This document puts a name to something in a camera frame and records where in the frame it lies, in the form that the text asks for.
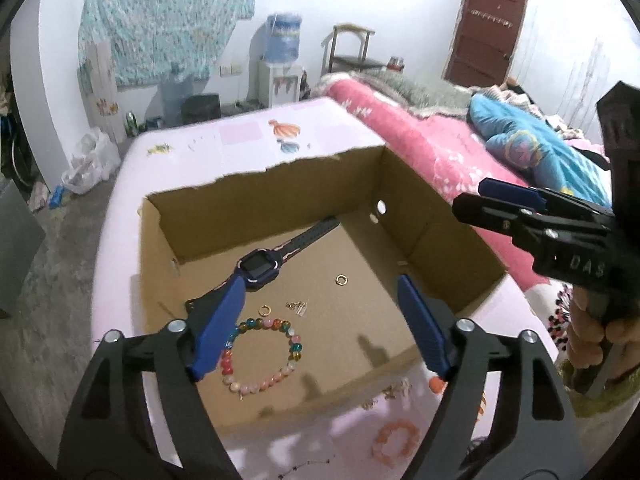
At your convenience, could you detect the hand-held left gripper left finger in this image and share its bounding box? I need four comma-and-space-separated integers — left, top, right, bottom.
57, 276, 247, 480

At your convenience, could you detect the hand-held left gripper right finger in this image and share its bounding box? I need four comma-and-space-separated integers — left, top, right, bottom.
396, 274, 586, 480

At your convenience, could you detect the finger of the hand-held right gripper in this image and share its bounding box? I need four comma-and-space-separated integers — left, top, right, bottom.
477, 177, 616, 221
451, 192, 562, 267

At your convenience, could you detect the small gold charm earring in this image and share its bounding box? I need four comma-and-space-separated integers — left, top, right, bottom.
382, 379, 413, 401

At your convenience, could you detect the dark blue smart watch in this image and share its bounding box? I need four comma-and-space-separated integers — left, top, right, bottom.
185, 216, 341, 318

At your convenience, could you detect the multicolour glass bead bracelet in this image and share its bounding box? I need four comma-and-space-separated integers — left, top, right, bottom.
220, 316, 305, 397

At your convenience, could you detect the brown cardboard box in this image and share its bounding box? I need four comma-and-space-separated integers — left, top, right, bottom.
136, 144, 510, 436

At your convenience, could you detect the orange pink bead bracelet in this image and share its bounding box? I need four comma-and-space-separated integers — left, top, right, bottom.
372, 420, 422, 465

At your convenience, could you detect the person's right hand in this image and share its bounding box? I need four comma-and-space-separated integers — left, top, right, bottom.
569, 287, 640, 385

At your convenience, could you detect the blue cartoon print blanket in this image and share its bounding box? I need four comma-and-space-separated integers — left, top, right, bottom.
467, 91, 613, 208

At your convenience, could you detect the pink floral blanket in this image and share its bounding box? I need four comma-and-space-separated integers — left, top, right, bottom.
310, 77, 616, 341

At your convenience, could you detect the grey fluffy blanket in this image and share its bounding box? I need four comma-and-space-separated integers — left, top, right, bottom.
320, 67, 473, 121

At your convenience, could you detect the brown wooden door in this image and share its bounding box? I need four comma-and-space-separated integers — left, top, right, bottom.
442, 0, 530, 88

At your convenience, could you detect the wooden chair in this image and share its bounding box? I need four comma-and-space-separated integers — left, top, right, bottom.
321, 23, 386, 75

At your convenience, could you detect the white plastic bag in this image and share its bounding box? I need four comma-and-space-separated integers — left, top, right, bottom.
61, 127, 122, 196

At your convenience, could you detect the grey box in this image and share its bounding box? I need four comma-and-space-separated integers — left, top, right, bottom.
0, 177, 47, 318

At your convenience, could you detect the black box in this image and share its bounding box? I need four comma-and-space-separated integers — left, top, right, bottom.
181, 92, 222, 123

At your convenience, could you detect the blue water jug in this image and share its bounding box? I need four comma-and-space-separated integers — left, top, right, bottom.
161, 62, 193, 126

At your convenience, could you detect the white water dispenser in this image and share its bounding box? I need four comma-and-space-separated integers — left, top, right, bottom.
257, 57, 305, 108

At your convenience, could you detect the dark wheel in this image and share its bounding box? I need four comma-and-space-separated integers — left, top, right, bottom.
7, 110, 36, 191

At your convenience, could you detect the teal floral hanging cloth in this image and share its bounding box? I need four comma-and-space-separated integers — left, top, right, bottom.
77, 0, 258, 88

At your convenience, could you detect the thin black bead necklace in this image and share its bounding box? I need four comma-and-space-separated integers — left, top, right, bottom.
280, 457, 336, 480

